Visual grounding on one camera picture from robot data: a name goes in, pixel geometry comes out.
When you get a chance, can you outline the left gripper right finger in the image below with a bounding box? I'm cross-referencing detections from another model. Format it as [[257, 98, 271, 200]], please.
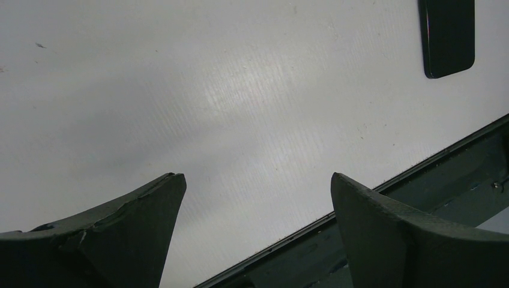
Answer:
[[331, 173, 508, 287]]

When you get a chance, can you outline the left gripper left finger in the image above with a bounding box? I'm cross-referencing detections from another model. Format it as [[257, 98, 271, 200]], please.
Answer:
[[1, 173, 187, 287]]

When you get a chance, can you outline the black phone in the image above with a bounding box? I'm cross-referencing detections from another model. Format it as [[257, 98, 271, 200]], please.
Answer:
[[418, 0, 475, 79]]

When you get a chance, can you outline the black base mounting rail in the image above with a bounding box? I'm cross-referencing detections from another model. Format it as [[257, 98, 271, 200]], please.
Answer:
[[202, 116, 508, 287]]

